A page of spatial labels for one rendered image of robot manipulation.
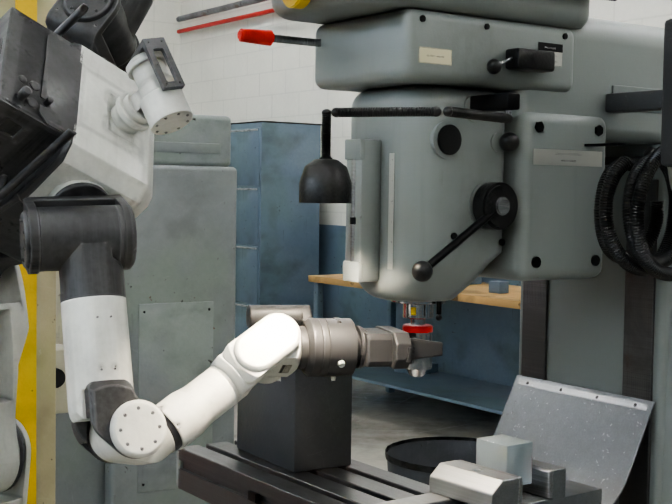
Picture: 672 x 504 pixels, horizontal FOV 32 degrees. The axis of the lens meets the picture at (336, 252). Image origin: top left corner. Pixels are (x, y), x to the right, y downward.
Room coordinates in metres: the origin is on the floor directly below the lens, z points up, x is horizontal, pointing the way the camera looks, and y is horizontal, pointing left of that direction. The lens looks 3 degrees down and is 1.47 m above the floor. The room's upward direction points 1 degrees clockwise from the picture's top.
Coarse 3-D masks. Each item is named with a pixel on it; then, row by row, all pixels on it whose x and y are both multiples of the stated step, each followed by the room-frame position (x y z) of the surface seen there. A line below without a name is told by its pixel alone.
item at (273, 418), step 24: (264, 384) 2.10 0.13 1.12; (288, 384) 2.02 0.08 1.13; (312, 384) 2.02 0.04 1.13; (336, 384) 2.05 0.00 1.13; (240, 408) 2.18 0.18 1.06; (264, 408) 2.09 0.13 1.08; (288, 408) 2.02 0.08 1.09; (312, 408) 2.02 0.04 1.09; (336, 408) 2.05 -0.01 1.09; (240, 432) 2.17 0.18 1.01; (264, 432) 2.09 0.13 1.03; (288, 432) 2.02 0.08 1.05; (312, 432) 2.02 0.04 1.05; (336, 432) 2.05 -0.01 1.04; (264, 456) 2.09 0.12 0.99; (288, 456) 2.02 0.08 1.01; (312, 456) 2.02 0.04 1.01; (336, 456) 2.05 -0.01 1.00
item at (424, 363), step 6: (414, 336) 1.76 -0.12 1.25; (420, 336) 1.76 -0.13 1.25; (426, 336) 1.77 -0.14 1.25; (432, 336) 1.78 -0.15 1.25; (414, 360) 1.76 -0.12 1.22; (420, 360) 1.76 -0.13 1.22; (426, 360) 1.77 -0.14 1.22; (408, 366) 1.77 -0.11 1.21; (414, 366) 1.76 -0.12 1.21; (420, 366) 1.76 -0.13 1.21; (426, 366) 1.77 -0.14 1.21
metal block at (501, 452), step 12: (480, 444) 1.62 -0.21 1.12; (492, 444) 1.61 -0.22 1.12; (504, 444) 1.59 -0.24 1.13; (516, 444) 1.60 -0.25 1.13; (528, 444) 1.61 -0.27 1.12; (480, 456) 1.62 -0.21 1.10; (492, 456) 1.61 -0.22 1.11; (504, 456) 1.59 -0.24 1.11; (516, 456) 1.60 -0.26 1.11; (528, 456) 1.61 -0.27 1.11; (492, 468) 1.61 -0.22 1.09; (504, 468) 1.59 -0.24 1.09; (516, 468) 1.60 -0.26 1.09; (528, 468) 1.61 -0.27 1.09; (528, 480) 1.61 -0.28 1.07
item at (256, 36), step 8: (240, 32) 1.72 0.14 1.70; (248, 32) 1.72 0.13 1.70; (256, 32) 1.72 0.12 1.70; (264, 32) 1.73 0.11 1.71; (272, 32) 1.74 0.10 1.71; (240, 40) 1.72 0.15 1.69; (248, 40) 1.72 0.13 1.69; (256, 40) 1.72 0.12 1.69; (264, 40) 1.73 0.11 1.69; (272, 40) 1.74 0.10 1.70; (280, 40) 1.75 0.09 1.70; (288, 40) 1.76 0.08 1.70; (296, 40) 1.77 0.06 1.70; (304, 40) 1.78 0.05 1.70; (312, 40) 1.78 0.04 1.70; (320, 40) 1.79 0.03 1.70
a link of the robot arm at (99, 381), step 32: (64, 320) 1.58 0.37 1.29; (96, 320) 1.56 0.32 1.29; (64, 352) 1.58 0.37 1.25; (96, 352) 1.55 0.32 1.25; (128, 352) 1.59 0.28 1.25; (96, 384) 1.54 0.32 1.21; (128, 384) 1.56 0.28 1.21; (96, 416) 1.52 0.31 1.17; (128, 416) 1.53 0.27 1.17; (160, 416) 1.55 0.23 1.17; (128, 448) 1.52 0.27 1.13
